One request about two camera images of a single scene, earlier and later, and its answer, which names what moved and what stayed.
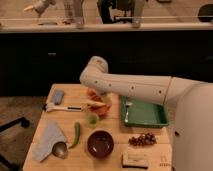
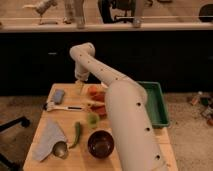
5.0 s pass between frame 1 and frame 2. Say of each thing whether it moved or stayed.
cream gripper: moved
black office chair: stayed
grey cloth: stayed
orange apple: stayed
